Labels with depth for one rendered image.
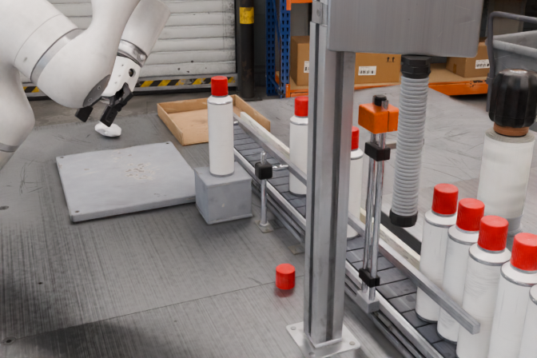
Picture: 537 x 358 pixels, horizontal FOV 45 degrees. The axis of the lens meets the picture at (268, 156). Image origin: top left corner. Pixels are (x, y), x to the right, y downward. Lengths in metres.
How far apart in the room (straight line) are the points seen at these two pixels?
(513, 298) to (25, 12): 0.83
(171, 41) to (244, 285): 4.22
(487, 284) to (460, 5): 0.34
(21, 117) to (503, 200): 0.85
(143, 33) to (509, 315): 1.02
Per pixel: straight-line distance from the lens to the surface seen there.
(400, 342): 1.01
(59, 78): 1.09
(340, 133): 0.85
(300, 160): 1.31
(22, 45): 1.11
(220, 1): 5.22
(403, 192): 0.79
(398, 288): 1.06
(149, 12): 1.54
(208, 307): 1.09
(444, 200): 0.90
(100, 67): 1.09
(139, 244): 1.29
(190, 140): 1.80
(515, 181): 1.22
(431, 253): 0.93
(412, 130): 0.76
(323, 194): 0.87
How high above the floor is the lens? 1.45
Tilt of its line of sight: 21 degrees down
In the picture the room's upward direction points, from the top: straight up
